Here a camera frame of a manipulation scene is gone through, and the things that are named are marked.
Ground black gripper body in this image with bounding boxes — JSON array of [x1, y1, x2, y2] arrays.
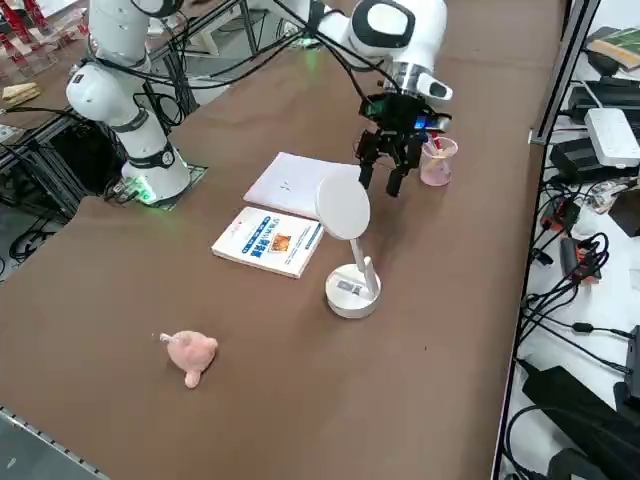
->
[[359, 92, 437, 139]]

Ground white foldable desk lamp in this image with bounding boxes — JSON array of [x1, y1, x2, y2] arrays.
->
[[315, 171, 383, 319]]

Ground pink transparent pen cup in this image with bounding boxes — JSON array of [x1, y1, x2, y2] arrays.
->
[[419, 135, 459, 188]]

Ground white clipboard black clip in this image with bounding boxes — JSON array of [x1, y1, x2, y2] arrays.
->
[[242, 151, 362, 222]]

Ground black power adapter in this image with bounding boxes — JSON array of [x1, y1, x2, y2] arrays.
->
[[548, 135, 640, 185]]

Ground white blue paperback book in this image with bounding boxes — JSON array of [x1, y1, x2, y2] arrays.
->
[[211, 205, 326, 280]]

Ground black box red connectors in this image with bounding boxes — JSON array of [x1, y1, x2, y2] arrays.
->
[[558, 234, 604, 285]]

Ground white power strip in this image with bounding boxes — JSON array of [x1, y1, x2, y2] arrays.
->
[[583, 108, 640, 169]]

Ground black flat device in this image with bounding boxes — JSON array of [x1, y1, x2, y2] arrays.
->
[[568, 79, 640, 126]]

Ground brown cardboard box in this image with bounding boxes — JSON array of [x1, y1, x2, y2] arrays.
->
[[607, 187, 640, 237]]

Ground green striped box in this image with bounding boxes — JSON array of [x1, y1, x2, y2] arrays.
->
[[584, 25, 640, 67]]

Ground pink plush toy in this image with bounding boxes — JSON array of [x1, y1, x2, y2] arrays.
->
[[158, 329, 220, 390]]

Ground large black power brick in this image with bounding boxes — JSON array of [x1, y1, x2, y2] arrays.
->
[[514, 357, 640, 451]]

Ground wooden blocks stack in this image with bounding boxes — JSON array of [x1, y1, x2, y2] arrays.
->
[[1, 81, 41, 107]]

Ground red clear plastic rack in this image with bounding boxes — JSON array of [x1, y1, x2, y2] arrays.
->
[[0, 0, 89, 71]]

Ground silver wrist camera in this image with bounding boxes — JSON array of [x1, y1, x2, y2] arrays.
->
[[413, 112, 452, 136]]

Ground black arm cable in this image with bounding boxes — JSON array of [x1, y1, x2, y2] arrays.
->
[[89, 0, 396, 104]]

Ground aluminium camera post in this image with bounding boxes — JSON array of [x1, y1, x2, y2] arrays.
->
[[528, 0, 602, 147]]

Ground black cable with ferrite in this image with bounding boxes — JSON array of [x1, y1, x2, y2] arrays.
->
[[522, 292, 640, 346]]

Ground black aluminium frame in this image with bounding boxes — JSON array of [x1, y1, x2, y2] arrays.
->
[[0, 107, 129, 224]]

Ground grey metal rail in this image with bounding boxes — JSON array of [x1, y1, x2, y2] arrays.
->
[[0, 405, 109, 480]]

